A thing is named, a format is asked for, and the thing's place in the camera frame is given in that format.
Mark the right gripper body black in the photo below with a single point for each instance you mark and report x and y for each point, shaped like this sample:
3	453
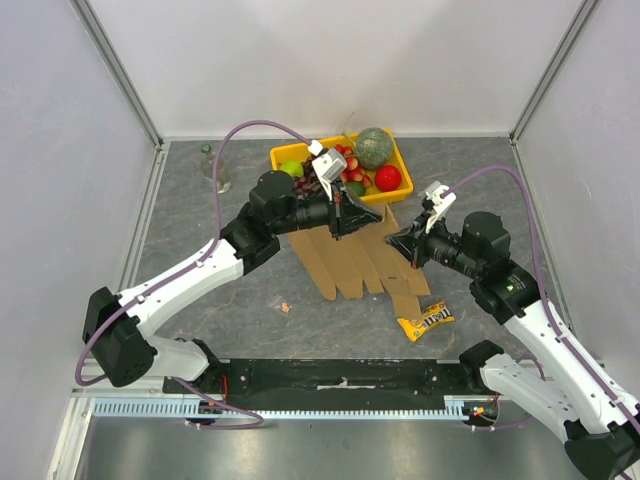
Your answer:
420	243

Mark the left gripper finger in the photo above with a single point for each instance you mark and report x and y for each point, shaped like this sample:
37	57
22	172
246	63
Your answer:
349	225
355	212

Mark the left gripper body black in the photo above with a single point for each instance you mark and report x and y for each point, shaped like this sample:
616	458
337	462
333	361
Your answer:
314	212

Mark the brown cardboard box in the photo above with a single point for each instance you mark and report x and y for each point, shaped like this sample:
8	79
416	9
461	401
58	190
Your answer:
362	262

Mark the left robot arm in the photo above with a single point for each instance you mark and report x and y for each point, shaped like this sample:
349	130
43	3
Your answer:
120	328

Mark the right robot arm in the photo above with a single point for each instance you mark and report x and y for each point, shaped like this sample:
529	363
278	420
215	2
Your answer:
594	418

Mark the green lime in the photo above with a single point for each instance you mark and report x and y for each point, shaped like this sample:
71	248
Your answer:
357	188

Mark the dark purple grape bunch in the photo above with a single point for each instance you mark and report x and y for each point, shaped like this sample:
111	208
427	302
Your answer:
308	183

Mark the green apple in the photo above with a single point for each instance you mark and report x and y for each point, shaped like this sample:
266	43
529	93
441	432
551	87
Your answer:
293	168

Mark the red apple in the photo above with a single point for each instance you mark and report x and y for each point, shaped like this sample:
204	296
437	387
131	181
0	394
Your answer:
387	178

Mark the yellow plastic tray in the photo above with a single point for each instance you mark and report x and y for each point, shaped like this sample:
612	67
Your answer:
299	152

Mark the green netted melon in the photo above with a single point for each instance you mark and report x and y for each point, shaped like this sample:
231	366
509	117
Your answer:
373	148

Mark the yellow candy bag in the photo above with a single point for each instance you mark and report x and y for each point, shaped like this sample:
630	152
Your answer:
433	316

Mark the clear glass bottle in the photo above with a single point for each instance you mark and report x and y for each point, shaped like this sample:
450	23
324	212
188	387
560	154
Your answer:
215	170

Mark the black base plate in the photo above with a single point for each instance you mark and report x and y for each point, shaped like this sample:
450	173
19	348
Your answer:
242	377

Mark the grey slotted cable duct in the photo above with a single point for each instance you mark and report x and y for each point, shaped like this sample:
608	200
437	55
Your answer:
449	409

